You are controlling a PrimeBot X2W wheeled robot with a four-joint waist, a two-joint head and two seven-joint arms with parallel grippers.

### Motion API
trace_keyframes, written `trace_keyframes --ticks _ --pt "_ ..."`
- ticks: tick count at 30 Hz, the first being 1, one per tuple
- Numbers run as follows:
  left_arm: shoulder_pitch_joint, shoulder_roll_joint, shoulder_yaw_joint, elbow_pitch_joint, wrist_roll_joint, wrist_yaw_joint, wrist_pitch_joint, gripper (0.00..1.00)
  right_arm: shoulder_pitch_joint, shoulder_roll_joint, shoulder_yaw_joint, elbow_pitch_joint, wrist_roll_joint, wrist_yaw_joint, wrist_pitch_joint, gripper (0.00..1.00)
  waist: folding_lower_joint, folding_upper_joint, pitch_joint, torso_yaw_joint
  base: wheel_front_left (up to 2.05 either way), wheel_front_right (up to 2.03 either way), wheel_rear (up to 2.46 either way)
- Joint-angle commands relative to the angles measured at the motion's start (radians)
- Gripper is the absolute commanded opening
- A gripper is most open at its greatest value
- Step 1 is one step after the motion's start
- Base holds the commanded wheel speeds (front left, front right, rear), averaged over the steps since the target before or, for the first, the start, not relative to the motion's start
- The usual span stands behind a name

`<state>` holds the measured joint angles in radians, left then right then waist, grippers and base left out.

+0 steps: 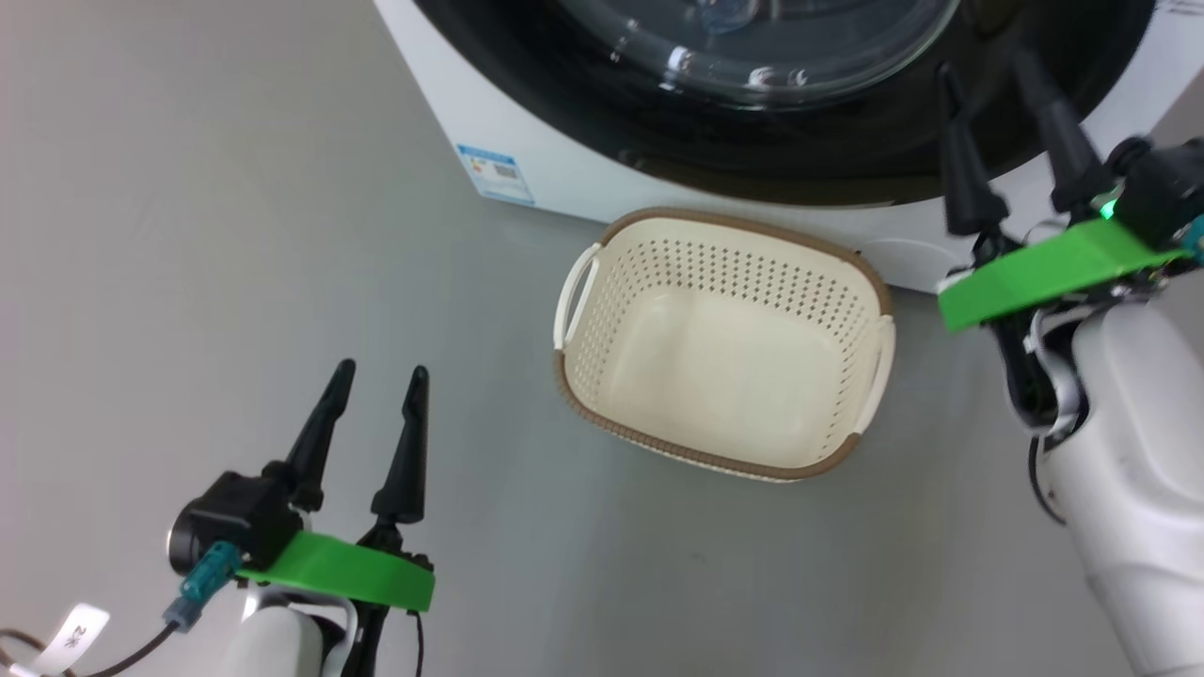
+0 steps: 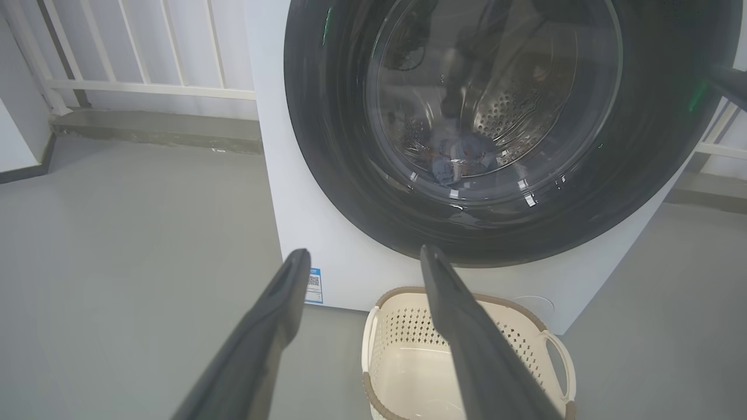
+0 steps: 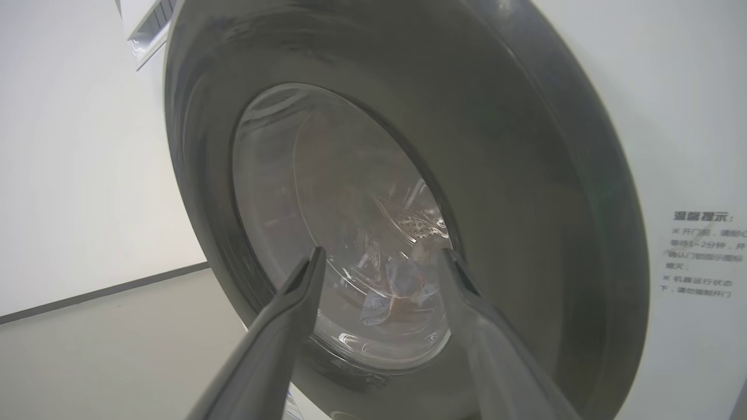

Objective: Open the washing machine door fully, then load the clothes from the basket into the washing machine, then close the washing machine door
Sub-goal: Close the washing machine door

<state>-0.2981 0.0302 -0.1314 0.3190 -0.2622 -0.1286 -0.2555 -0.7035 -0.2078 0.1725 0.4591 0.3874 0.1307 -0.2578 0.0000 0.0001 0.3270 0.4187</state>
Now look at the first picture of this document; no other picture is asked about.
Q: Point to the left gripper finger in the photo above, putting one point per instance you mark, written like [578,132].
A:
[406,470]
[315,451]

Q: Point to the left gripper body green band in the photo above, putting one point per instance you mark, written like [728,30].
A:
[357,574]

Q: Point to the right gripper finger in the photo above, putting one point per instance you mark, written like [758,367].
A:
[1072,160]
[964,179]

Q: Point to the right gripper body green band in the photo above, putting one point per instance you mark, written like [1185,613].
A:
[1053,268]

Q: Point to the washing machine door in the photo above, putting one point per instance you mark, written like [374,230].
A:
[847,141]

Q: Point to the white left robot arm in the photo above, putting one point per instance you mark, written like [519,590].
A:
[273,649]

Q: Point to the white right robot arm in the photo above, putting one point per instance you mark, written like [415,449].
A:
[1138,470]

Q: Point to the white front-load washing machine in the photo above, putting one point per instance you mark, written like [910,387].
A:
[555,160]

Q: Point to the cream perforated laundry basket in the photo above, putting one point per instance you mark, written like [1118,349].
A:
[734,376]

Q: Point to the blue energy label sticker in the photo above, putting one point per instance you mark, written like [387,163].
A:
[496,174]

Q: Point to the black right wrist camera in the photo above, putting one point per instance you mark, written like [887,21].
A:
[1162,193]

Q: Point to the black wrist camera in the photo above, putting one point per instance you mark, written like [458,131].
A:
[235,517]
[1162,193]

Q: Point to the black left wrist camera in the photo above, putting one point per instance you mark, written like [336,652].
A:
[235,517]

